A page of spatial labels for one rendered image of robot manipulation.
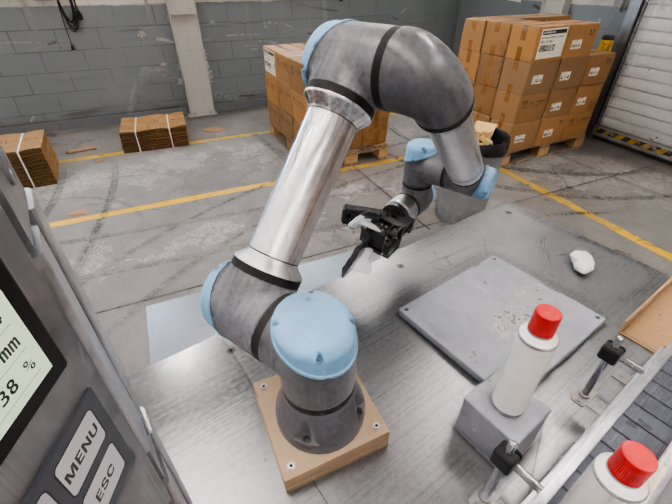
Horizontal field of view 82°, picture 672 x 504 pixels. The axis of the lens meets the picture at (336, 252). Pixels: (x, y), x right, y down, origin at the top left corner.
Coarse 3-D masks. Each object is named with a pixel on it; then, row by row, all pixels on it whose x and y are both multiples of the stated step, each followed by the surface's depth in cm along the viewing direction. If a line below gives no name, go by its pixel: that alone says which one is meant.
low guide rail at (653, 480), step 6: (666, 450) 57; (666, 456) 56; (660, 462) 55; (666, 462) 55; (660, 468) 54; (666, 468) 54; (654, 474) 54; (660, 474) 54; (648, 480) 53; (654, 480) 53; (660, 480) 53; (654, 486) 52; (648, 498) 51
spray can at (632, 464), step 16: (624, 448) 40; (640, 448) 40; (592, 464) 43; (608, 464) 41; (624, 464) 39; (640, 464) 38; (656, 464) 38; (592, 480) 42; (608, 480) 41; (624, 480) 40; (640, 480) 39; (576, 496) 45; (592, 496) 43; (608, 496) 41; (624, 496) 40; (640, 496) 40
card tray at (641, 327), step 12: (660, 288) 92; (648, 300) 89; (660, 300) 94; (636, 312) 85; (648, 312) 90; (660, 312) 90; (624, 324) 84; (636, 324) 87; (648, 324) 87; (660, 324) 87; (624, 336) 85; (636, 336) 85; (648, 336) 85; (660, 336) 85; (648, 348) 82
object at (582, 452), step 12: (660, 360) 64; (648, 372) 62; (636, 384) 60; (624, 396) 58; (636, 396) 58; (624, 408) 57; (612, 420) 55; (600, 432) 54; (588, 444) 52; (576, 456) 51; (564, 468) 50; (576, 468) 50; (552, 480) 49; (564, 480) 49; (540, 492) 48; (552, 492) 48
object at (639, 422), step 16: (656, 384) 69; (640, 400) 67; (656, 400) 67; (624, 416) 64; (640, 416) 64; (656, 416) 64; (608, 432) 62; (624, 432) 62; (640, 432) 62; (656, 432) 62; (608, 448) 60; (656, 448) 60; (576, 480) 56; (560, 496) 55
